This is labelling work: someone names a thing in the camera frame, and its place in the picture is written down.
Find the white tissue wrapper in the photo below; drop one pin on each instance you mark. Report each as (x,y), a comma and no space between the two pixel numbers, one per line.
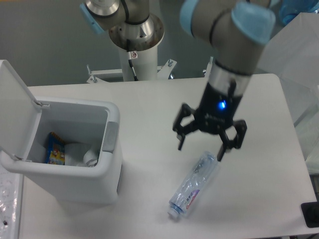
(81,155)

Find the white trash can lid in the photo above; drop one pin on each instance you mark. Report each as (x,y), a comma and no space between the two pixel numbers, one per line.
(20,113)

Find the white trash can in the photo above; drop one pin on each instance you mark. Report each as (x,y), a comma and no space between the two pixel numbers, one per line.
(75,121)

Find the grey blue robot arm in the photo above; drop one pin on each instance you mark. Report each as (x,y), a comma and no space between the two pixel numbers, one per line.
(237,29)

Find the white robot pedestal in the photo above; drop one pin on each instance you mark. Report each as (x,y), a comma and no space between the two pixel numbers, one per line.
(135,66)

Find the blue snack packet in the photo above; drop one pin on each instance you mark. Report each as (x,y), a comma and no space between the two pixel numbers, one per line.
(55,150)

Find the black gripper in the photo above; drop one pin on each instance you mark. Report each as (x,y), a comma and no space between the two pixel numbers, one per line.
(216,112)

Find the blue water jug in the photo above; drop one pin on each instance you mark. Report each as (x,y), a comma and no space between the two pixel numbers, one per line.
(291,8)

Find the clear plastic water bottle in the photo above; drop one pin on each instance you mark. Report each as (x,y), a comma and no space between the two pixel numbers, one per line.
(185,196)

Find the black device at edge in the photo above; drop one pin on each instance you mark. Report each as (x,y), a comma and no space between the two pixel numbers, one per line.
(310,212)

